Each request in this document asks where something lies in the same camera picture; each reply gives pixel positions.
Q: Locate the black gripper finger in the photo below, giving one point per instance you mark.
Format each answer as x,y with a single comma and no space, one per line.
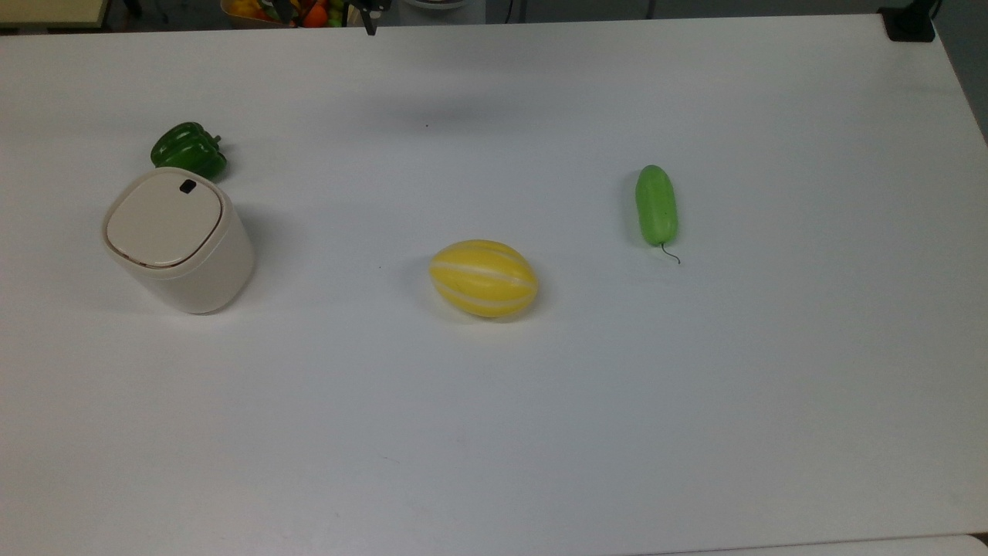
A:
285,9
371,17

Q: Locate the beige garbage bin with lid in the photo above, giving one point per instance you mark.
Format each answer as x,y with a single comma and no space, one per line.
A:
177,232

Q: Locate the basket of toy fruits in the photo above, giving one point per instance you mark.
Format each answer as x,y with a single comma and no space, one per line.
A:
320,14

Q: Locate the white round container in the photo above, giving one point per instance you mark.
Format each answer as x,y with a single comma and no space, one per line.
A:
440,9

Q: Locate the dark green toy bell pepper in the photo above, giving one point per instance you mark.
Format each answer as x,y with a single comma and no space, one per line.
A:
185,148

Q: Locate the tan wooden board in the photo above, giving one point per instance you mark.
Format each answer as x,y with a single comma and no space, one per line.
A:
50,11

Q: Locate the yellow striped toy melon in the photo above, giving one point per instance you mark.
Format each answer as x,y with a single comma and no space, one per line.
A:
484,278

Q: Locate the light green toy cucumber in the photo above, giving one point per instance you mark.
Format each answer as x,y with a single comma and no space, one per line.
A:
656,205

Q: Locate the black stand base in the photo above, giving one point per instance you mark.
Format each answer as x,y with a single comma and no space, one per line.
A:
909,23

